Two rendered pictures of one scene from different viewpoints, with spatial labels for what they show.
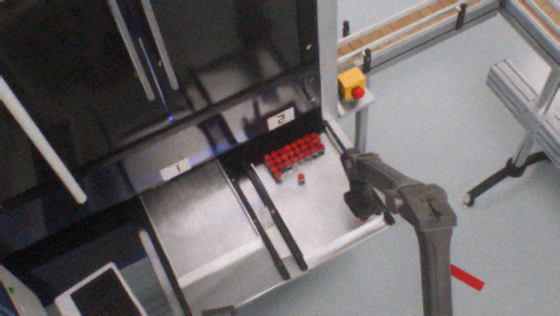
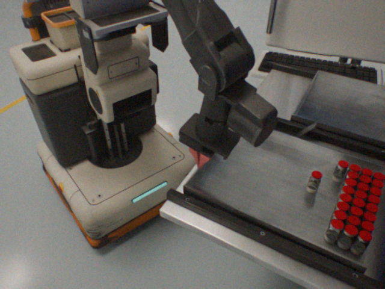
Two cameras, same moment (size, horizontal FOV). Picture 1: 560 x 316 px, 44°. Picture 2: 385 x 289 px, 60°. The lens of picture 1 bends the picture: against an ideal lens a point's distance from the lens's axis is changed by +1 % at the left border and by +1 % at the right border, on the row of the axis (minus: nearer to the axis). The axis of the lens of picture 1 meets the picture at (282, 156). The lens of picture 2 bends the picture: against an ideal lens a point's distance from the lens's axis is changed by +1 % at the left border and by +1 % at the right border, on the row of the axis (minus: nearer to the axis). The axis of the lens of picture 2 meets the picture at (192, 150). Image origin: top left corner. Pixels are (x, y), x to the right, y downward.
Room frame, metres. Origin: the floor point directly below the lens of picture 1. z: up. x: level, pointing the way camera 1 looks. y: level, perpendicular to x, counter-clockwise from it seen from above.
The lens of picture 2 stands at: (1.17, -0.53, 1.40)
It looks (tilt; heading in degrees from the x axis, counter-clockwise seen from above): 42 degrees down; 140
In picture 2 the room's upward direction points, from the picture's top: straight up
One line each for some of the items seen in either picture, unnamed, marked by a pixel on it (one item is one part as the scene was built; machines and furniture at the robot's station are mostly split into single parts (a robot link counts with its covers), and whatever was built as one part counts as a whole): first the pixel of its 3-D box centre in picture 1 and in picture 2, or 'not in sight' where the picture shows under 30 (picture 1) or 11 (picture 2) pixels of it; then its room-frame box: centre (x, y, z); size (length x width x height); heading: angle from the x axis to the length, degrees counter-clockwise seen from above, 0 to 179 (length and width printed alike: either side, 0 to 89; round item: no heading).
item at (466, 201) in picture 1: (513, 172); not in sight; (1.32, -0.96, 0.07); 0.50 x 0.08 x 0.14; 110
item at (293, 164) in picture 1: (298, 161); (343, 201); (1.04, -0.05, 0.90); 0.18 x 0.02 x 0.05; 110
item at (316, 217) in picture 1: (315, 190); (286, 182); (0.94, -0.08, 0.90); 0.34 x 0.26 x 0.04; 20
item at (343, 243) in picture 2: (294, 155); (355, 206); (1.07, -0.04, 0.90); 0.18 x 0.02 x 0.05; 110
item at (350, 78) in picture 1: (349, 82); not in sight; (1.24, -0.24, 1.00); 0.08 x 0.07 x 0.07; 20
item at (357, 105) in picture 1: (346, 94); not in sight; (1.29, -0.24, 0.87); 0.14 x 0.13 x 0.02; 20
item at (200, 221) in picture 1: (196, 212); (370, 113); (0.93, 0.28, 0.90); 0.34 x 0.26 x 0.04; 20
